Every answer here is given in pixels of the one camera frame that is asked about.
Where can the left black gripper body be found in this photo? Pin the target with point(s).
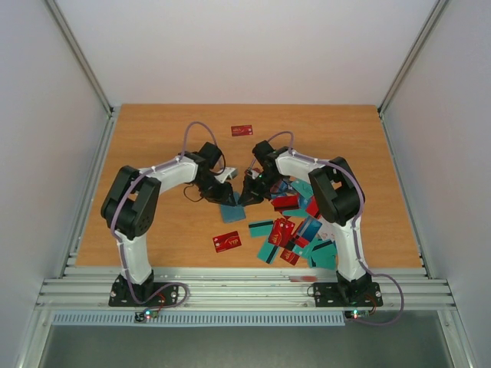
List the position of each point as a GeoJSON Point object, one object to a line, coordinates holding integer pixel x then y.
{"type": "Point", "coordinates": [223, 192]}

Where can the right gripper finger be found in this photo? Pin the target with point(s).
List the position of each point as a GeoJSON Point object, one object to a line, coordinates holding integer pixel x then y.
{"type": "Point", "coordinates": [254, 199]}
{"type": "Point", "coordinates": [244, 196]}

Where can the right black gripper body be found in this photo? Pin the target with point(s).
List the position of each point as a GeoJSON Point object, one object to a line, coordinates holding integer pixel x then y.
{"type": "Point", "coordinates": [251, 188]}

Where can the teal card holder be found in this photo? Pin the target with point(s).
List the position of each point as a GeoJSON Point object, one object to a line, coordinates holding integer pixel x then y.
{"type": "Point", "coordinates": [232, 214]}

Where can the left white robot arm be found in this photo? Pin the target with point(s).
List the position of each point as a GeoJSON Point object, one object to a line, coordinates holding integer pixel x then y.
{"type": "Point", "coordinates": [129, 210]}

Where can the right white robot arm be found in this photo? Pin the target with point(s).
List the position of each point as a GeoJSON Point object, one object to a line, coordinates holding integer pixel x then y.
{"type": "Point", "coordinates": [338, 196]}

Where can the teal card left stripe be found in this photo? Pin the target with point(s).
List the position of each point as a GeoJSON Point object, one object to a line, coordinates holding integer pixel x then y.
{"type": "Point", "coordinates": [260, 229]}

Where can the red VIP card under pile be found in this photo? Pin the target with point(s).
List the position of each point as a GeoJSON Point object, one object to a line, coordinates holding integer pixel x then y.
{"type": "Point", "coordinates": [281, 232]}

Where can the teal card upper pile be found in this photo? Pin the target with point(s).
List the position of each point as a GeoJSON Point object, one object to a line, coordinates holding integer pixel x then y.
{"type": "Point", "coordinates": [303, 188]}

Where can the teal card black stripe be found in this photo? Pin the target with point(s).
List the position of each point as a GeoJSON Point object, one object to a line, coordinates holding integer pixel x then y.
{"type": "Point", "coordinates": [268, 252]}

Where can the lone red VIP card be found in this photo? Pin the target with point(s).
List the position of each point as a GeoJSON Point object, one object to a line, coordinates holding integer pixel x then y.
{"type": "Point", "coordinates": [242, 130]}

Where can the blue white card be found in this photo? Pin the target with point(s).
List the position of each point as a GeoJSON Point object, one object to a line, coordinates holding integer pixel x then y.
{"type": "Point", "coordinates": [308, 229]}

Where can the red card bottom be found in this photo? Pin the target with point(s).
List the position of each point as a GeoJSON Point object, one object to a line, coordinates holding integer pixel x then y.
{"type": "Point", "coordinates": [290, 257]}

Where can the teal card bottom right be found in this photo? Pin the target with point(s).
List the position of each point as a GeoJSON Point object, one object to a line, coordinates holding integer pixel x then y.
{"type": "Point", "coordinates": [323, 255]}

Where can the left small circuit board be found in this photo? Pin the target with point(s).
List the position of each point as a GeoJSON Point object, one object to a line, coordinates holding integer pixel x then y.
{"type": "Point", "coordinates": [144, 316]}

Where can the small circuit board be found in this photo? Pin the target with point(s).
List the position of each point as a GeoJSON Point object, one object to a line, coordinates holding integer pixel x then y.
{"type": "Point", "coordinates": [357, 314]}
{"type": "Point", "coordinates": [144, 316]}

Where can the right small circuit board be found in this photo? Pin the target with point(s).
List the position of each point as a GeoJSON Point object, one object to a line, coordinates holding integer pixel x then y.
{"type": "Point", "coordinates": [357, 314]}

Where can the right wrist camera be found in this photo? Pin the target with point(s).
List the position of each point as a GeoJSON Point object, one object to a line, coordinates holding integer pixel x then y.
{"type": "Point", "coordinates": [253, 172]}

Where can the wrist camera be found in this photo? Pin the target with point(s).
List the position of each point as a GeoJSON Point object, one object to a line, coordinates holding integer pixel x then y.
{"type": "Point", "coordinates": [228, 173]}
{"type": "Point", "coordinates": [253, 172]}

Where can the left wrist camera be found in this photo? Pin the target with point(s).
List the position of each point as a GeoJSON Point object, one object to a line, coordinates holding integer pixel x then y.
{"type": "Point", "coordinates": [228, 173]}

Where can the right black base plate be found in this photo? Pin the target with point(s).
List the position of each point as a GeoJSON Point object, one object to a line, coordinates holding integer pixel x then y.
{"type": "Point", "coordinates": [330, 294]}

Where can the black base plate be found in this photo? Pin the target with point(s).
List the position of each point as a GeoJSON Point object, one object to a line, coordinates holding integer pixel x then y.
{"type": "Point", "coordinates": [330, 294]}
{"type": "Point", "coordinates": [149, 294]}

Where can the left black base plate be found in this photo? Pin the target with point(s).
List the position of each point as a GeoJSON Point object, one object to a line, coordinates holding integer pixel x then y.
{"type": "Point", "coordinates": [149, 294]}

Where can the blue slotted cable duct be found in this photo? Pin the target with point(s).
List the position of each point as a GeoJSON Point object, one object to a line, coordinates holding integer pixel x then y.
{"type": "Point", "coordinates": [200, 319]}

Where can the aluminium rail platform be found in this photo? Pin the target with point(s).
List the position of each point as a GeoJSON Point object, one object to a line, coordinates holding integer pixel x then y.
{"type": "Point", "coordinates": [236, 289]}

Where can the left aluminium frame post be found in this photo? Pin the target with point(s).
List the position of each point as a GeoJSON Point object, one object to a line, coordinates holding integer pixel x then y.
{"type": "Point", "coordinates": [75, 48]}

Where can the aluminium frame post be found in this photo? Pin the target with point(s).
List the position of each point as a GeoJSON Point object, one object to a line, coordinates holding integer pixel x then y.
{"type": "Point", "coordinates": [75, 48]}
{"type": "Point", "coordinates": [417, 46]}

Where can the right aluminium frame post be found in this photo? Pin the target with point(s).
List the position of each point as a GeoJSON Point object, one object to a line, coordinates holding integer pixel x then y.
{"type": "Point", "coordinates": [417, 46]}

